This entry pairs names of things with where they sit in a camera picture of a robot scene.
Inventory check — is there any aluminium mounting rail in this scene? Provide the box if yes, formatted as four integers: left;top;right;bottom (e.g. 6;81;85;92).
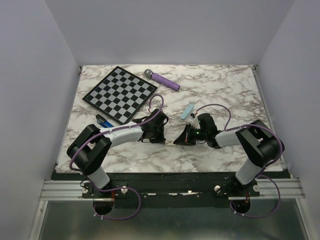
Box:
40;171;305;208

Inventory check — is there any black and silver chessboard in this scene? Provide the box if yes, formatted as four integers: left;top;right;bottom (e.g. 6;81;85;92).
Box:
82;66;158;125

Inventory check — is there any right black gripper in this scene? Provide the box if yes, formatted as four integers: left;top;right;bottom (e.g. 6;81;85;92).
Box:
173;123;208;146

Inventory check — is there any purple glitter toy microphone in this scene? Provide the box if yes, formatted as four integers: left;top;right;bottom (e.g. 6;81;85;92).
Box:
144;69;180;92

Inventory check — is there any white staple box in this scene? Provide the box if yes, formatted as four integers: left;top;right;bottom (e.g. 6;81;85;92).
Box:
164;142;176;147

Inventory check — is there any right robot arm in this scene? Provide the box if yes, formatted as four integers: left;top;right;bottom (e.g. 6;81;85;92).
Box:
173;113;285;196

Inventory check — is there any light blue stapler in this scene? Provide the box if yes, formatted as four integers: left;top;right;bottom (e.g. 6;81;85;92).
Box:
180;103;195;121

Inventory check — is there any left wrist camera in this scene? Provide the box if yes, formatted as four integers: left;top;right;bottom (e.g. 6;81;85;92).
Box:
163;114;169;121

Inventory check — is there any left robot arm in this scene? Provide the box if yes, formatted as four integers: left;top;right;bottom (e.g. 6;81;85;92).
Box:
66;109;169;198

